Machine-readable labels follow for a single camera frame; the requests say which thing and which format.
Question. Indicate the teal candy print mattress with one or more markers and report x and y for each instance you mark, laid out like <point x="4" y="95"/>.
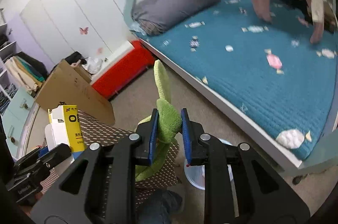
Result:
<point x="270" y="71"/>

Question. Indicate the green leaf plush toy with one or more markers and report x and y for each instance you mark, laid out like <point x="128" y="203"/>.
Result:
<point x="169" y="124"/>

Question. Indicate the hanging clothes on rack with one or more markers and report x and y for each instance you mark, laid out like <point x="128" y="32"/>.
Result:
<point x="28" y="72"/>

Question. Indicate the white bag on bench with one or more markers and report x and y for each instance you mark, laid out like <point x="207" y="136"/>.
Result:
<point x="93" y="65"/>

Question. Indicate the teal drawer cabinet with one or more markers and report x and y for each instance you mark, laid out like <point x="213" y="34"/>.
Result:
<point x="15" y="118"/>

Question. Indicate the purple cube shelf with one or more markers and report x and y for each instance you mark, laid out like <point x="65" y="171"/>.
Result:
<point x="8" y="48"/>

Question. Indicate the brown cardboard box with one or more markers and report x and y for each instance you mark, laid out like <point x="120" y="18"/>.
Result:
<point x="65" y="86"/>

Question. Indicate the red storage bench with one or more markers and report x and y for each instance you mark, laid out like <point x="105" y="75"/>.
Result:
<point x="124" y="71"/>

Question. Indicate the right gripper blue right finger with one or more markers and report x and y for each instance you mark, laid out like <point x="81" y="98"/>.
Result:
<point x="186" y="124"/>

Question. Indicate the translucent trash bin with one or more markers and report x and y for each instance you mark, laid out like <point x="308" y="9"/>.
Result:
<point x="195" y="175"/>

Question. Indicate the pink hanging garment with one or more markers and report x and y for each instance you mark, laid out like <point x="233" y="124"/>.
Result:
<point x="262" y="10"/>

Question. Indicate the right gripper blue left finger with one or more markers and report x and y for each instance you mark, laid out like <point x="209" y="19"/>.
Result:
<point x="153" y="135"/>

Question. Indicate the teal bunk bed frame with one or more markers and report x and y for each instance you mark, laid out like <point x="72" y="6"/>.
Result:
<point x="323" y="156"/>

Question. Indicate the yellow white tall box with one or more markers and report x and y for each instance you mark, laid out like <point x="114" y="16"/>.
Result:
<point x="65" y="123"/>

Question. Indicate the white wardrobe doors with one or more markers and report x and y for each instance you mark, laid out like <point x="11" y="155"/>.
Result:
<point x="94" y="28"/>

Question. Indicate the grey folded duvet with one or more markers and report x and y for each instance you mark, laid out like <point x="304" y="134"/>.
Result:
<point x="155" y="17"/>

